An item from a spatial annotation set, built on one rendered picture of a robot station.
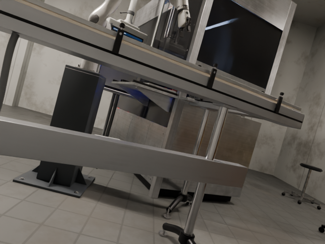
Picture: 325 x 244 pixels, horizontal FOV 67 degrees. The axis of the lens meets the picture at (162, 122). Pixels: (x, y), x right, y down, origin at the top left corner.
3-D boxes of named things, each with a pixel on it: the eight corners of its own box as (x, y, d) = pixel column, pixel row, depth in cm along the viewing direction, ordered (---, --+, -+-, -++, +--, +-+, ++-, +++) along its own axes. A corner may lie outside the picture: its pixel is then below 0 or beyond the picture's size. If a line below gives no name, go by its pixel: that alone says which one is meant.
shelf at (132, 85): (153, 96, 268) (153, 94, 268) (185, 100, 206) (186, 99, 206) (111, 83, 246) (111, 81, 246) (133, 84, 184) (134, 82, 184)
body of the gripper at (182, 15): (191, 7, 171) (192, 23, 170) (183, 15, 180) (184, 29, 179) (182, 6, 167) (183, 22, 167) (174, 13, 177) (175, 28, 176)
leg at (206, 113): (183, 199, 200) (209, 109, 197) (189, 204, 192) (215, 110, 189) (174, 198, 196) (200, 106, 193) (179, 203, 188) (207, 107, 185)
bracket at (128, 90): (146, 106, 257) (149, 94, 257) (147, 106, 255) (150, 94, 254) (115, 97, 242) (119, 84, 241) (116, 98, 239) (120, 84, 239)
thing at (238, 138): (155, 151, 433) (169, 104, 430) (237, 205, 250) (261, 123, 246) (100, 141, 388) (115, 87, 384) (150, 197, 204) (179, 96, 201)
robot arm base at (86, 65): (70, 66, 174) (77, 40, 174) (79, 70, 193) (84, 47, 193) (96, 73, 176) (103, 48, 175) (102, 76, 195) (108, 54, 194)
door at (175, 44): (165, 61, 244) (181, 4, 241) (187, 58, 206) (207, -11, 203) (165, 61, 244) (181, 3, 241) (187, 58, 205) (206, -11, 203)
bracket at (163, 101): (167, 112, 213) (171, 97, 212) (169, 112, 210) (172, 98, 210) (131, 101, 197) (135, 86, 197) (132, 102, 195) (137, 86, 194)
